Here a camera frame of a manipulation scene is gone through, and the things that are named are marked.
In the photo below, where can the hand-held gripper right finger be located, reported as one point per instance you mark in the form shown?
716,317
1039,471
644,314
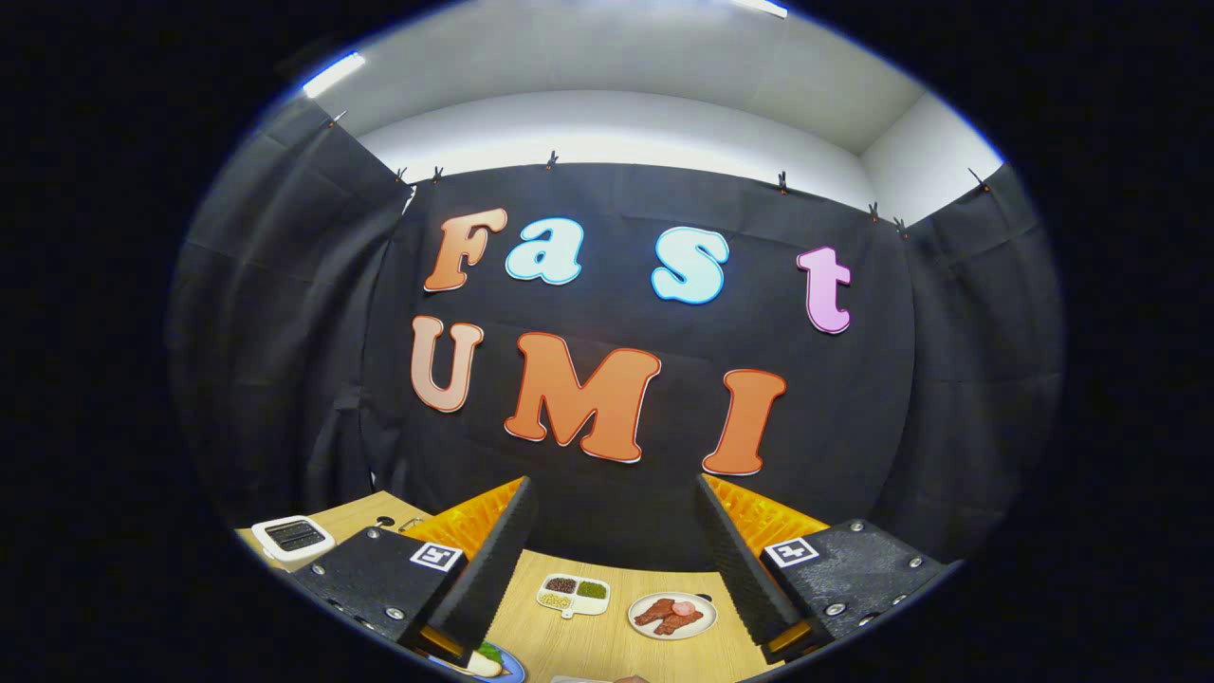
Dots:
740,579

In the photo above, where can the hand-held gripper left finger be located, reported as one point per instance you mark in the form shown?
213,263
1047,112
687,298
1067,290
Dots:
493,569

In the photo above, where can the white square plate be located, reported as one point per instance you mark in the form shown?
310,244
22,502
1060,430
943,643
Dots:
579,680

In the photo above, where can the dark red beans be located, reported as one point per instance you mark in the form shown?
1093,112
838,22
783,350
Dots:
561,585

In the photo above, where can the green mung beans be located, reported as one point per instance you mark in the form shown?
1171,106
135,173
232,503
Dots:
592,589

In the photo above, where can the white toaster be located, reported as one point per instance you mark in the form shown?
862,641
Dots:
268,552

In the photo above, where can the wide ceiling light panel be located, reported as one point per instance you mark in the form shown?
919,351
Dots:
759,7

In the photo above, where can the pink sausage slice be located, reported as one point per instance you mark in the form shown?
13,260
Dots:
685,607

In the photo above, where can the brown meat slice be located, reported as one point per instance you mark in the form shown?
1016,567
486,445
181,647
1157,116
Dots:
654,610
678,623

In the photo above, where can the white oval plate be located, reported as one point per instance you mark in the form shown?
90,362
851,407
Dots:
707,621

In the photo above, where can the long ceiling light strip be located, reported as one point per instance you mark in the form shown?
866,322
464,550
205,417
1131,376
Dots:
334,74

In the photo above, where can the toasted bread slice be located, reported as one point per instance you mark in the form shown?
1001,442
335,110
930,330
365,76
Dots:
479,667

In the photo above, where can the white divided snack dish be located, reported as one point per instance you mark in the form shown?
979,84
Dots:
590,605

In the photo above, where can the blue round plate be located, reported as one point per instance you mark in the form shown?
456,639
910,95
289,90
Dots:
514,670

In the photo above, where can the row of black cloth clips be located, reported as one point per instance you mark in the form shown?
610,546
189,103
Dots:
551,161

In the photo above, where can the green lettuce leaf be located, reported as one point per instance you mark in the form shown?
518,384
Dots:
491,653

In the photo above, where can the yellow soybeans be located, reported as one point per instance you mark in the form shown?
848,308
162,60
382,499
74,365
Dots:
556,601

